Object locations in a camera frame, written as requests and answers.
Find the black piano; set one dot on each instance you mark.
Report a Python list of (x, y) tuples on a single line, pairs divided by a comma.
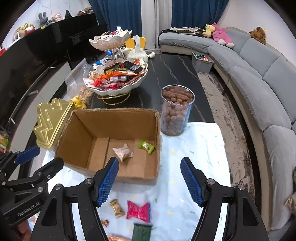
[(69, 34)]

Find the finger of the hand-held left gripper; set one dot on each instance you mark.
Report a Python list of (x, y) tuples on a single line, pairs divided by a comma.
[(27, 154), (52, 165)]

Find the white sheer curtain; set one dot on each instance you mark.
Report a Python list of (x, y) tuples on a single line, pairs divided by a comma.
[(156, 20)]

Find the white and yellow plush toy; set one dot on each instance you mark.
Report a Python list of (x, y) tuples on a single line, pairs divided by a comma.
[(137, 54)]

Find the clear jar of chocolate balls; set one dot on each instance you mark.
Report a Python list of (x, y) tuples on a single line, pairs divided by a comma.
[(175, 113)]

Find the small orange candy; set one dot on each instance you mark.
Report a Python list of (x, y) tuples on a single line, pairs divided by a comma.
[(105, 223)]

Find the grey plush rabbit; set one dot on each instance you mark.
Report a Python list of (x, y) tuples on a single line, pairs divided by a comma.
[(42, 18)]

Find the blue curtain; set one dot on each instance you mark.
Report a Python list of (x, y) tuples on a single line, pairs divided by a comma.
[(196, 11), (115, 14)]

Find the two-tier shell snack stand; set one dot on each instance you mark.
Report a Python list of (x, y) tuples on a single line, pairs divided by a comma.
[(118, 89)]

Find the colourful snack packets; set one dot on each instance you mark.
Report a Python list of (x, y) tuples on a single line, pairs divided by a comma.
[(4, 141)]

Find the beige snack packet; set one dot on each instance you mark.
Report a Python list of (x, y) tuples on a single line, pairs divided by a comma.
[(123, 153)]

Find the brown ornaments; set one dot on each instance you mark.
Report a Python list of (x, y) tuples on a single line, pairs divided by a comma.
[(85, 11)]

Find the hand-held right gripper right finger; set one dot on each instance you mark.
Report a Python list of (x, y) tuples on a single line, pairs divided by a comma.
[(190, 183)]

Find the white and gold toy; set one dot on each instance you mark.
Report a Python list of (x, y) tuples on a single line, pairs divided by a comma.
[(24, 30)]

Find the brown plush bear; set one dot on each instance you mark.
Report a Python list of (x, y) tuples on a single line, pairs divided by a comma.
[(257, 33)]

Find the crumpled clothes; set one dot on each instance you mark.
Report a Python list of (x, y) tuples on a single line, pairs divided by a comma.
[(185, 30)]

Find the yellow duck toy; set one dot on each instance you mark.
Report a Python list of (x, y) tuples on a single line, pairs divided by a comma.
[(78, 102)]

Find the pink plush toy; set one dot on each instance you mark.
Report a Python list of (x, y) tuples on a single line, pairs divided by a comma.
[(222, 34)]

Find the grey corner sofa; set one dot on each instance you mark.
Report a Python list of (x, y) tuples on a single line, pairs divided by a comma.
[(266, 97)]

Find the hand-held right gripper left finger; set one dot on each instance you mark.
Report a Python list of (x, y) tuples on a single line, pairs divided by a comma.
[(107, 183)]

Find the grey bin of toys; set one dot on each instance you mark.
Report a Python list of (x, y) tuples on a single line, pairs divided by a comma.
[(203, 63)]

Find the gold-lidded clear candy container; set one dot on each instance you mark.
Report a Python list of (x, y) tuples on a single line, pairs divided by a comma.
[(49, 122)]

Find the green candy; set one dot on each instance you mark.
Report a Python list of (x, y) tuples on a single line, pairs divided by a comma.
[(146, 146)]

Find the gold candy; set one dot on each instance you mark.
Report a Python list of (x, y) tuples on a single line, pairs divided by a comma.
[(116, 208)]

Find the pink plush doll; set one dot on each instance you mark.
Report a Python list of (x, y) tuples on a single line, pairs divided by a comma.
[(58, 17)]

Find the brown cardboard box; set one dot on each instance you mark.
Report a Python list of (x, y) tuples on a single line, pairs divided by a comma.
[(134, 169)]

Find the bag of peanuts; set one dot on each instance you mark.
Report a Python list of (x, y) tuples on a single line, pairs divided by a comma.
[(85, 96)]

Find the dark green snack packet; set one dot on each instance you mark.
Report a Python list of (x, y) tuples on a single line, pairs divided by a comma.
[(141, 231)]

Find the clear plastic bag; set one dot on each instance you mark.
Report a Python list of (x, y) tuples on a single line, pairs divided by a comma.
[(77, 74)]

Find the black metronome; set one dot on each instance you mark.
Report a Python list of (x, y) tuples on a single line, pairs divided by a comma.
[(68, 14)]

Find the patterned grey rug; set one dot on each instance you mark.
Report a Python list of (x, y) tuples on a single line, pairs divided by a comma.
[(231, 120)]

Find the light blue speckled blanket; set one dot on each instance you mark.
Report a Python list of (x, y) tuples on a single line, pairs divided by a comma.
[(175, 157)]

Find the pink-red snack packet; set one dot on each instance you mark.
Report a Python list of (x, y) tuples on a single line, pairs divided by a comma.
[(138, 211)]

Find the orange snack packet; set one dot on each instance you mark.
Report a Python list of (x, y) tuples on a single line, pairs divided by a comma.
[(118, 238)]

